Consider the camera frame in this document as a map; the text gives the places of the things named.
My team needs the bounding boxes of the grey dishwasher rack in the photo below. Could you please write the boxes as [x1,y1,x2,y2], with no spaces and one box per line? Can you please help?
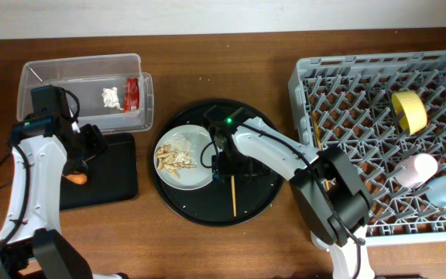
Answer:
[288,50,446,246]

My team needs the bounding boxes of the grey plate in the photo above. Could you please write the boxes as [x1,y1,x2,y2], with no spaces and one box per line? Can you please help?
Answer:
[153,125,216,191]

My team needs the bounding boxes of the wooden chopstick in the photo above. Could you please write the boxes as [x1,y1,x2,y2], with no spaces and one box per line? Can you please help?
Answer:
[231,175,237,217]
[311,111,331,190]

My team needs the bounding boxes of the yellow bowl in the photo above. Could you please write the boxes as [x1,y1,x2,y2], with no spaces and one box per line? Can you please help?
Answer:
[391,91,427,136]

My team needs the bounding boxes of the crumpled white tissue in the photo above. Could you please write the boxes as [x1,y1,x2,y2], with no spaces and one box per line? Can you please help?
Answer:
[101,87,123,111]

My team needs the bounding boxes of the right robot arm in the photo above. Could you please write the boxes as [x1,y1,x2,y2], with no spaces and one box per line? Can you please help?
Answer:
[202,105,375,278]

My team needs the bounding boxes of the carrot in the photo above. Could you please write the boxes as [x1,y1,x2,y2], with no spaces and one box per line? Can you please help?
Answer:
[65,174,87,185]

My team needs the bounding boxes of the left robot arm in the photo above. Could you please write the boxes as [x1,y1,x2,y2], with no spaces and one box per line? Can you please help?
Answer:
[0,85,108,278]

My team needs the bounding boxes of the red wrapper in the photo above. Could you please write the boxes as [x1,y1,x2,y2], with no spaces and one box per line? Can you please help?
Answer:
[124,77,140,112]

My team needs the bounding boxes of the clear plastic bin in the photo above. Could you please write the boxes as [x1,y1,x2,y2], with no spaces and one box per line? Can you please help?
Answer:
[16,53,154,134]

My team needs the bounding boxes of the black rectangular tray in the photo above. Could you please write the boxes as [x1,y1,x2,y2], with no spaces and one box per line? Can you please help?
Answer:
[60,133,139,211]

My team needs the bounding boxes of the black round tray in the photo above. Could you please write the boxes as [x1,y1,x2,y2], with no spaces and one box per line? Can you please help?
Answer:
[150,99,284,227]

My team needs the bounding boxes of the peanut and rice scraps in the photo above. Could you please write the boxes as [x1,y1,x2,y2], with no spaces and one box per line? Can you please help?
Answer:
[154,134,196,178]

